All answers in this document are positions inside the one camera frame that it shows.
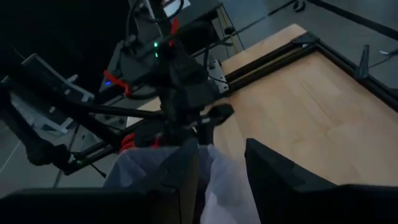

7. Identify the grey box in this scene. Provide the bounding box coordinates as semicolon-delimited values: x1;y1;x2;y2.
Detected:
130;0;224;35

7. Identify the red cable strap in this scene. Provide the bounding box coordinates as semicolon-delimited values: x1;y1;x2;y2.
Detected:
169;17;180;47
104;70;132;98

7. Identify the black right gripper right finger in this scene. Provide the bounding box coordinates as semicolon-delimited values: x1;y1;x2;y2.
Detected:
244;138;398;224

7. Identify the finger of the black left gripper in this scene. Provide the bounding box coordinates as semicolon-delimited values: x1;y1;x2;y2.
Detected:
198;103;235;146

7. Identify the black aluminium table frame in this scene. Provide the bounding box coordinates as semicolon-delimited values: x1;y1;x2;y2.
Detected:
0;30;398;177

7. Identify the white printed paper sheet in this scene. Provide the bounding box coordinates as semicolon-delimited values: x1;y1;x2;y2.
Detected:
163;0;191;18

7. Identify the red black work glove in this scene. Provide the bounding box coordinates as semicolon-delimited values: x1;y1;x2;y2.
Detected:
119;133;162;154

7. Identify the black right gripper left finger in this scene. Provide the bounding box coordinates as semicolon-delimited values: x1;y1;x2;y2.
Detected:
0;139;200;224

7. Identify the translucent purple trash bag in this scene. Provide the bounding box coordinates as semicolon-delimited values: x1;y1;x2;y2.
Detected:
104;142;262;224

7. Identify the grey metal mount plate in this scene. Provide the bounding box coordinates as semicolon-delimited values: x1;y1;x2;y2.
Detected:
207;58;230;95

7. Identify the short black frame post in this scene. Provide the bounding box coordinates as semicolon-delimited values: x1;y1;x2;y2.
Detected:
354;44;371;81

